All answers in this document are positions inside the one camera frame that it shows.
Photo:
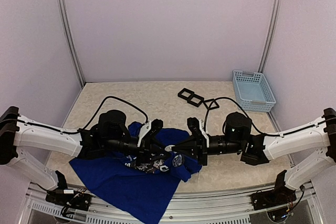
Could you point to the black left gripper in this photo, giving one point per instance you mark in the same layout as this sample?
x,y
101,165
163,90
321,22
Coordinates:
x,y
146,152

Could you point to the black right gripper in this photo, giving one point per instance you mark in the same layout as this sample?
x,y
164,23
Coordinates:
x,y
200,153

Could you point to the sunset painting round brooch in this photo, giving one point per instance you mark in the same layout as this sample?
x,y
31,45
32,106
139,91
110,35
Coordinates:
x,y
169,148

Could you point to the blue printed t-shirt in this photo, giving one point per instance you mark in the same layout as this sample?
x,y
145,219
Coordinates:
x,y
143,191

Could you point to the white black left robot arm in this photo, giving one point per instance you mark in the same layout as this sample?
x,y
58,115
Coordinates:
x,y
110,134

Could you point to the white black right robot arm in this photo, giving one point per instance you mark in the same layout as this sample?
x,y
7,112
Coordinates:
x,y
263,148

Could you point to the light blue plastic basket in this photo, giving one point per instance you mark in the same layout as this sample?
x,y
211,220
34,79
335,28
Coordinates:
x,y
252,91

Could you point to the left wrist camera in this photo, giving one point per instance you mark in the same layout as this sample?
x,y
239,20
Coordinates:
x,y
149,130

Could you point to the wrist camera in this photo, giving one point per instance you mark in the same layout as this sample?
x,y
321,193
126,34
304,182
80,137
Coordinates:
x,y
149,130
196,129

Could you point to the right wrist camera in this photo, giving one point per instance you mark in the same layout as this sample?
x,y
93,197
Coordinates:
x,y
196,129

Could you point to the black square frame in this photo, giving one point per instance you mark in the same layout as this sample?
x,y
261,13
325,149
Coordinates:
x,y
211,104
195,100
186,94

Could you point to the aluminium front rail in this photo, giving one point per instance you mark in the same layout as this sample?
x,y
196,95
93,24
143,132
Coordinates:
x,y
226,206

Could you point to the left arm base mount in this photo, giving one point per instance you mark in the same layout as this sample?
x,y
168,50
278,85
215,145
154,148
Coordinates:
x,y
71,198

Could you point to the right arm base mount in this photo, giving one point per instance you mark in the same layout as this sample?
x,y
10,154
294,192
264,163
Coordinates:
x,y
277,196

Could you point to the aluminium corner post right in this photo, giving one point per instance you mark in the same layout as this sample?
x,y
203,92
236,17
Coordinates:
x,y
270,35

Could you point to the aluminium corner post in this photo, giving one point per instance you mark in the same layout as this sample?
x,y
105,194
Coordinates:
x,y
70,42
270,35

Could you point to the aluminium corner post left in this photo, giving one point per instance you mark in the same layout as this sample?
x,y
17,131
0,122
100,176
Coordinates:
x,y
70,42

